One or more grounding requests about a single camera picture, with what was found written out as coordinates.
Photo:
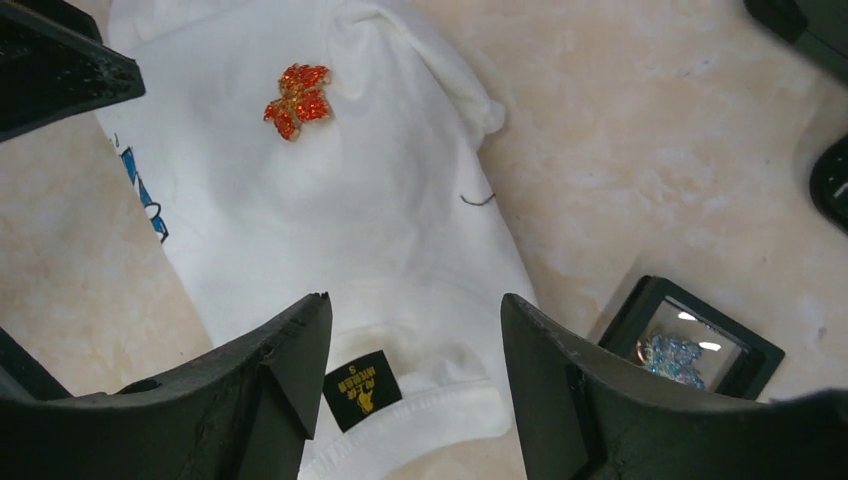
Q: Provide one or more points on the black open poker chip case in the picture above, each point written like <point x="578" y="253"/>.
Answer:
<point x="816" y="33"/>

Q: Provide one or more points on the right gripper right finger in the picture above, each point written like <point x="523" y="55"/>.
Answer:
<point x="584" y="413"/>

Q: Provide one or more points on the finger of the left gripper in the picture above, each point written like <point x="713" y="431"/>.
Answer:
<point x="54" y="65"/>

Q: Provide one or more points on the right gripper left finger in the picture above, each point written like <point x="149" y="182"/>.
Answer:
<point x="244" y="410"/>

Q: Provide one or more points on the white t-shirt garment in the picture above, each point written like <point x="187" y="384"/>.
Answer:
<point x="383" y="206"/>

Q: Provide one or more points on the black box with blue brooch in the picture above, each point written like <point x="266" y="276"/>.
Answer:
<point x="666" y="330"/>

